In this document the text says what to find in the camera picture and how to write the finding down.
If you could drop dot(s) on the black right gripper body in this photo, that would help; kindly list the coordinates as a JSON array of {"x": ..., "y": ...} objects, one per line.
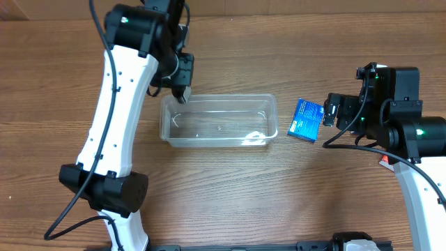
[{"x": 334, "y": 110}]

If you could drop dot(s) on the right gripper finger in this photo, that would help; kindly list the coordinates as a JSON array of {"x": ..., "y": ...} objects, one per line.
[
  {"x": 329, "y": 121},
  {"x": 330, "y": 110}
]

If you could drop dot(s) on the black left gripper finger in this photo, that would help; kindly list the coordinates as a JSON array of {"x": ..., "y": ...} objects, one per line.
[
  {"x": 186, "y": 94},
  {"x": 177, "y": 94}
]

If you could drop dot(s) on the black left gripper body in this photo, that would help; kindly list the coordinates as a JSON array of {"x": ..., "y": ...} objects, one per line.
[{"x": 182, "y": 82}]

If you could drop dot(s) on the blue box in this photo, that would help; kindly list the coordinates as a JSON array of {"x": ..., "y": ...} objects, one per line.
[{"x": 306, "y": 121}]

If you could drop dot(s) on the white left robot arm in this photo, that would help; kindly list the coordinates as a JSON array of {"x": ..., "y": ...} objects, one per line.
[{"x": 144, "y": 54}]

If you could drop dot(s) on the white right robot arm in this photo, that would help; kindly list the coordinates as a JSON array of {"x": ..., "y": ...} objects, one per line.
[{"x": 386, "y": 118}]

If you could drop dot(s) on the clear plastic container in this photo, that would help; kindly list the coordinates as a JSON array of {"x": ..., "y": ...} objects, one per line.
[{"x": 224, "y": 120}]

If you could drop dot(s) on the red packet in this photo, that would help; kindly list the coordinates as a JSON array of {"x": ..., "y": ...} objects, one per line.
[{"x": 385, "y": 163}]

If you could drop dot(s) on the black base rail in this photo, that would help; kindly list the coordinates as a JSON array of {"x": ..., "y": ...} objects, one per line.
[{"x": 341, "y": 241}]

